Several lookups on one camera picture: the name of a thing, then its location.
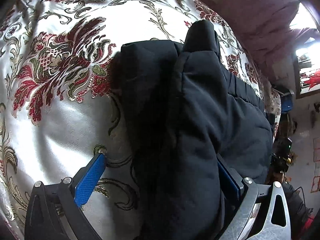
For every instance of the floral satin bed quilt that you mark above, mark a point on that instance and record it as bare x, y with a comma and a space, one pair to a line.
57, 108

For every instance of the blue bag by bed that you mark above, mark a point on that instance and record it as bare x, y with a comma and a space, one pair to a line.
286, 97

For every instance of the pink window curtain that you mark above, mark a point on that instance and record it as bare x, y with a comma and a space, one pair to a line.
263, 28

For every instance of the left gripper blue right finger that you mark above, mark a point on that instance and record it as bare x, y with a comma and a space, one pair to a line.
261, 211

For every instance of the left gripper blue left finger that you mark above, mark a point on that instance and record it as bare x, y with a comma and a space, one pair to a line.
69, 195

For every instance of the window with dark frame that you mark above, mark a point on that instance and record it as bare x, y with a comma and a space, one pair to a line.
306, 68

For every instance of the dark navy padded jacket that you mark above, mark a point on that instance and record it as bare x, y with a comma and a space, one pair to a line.
182, 108

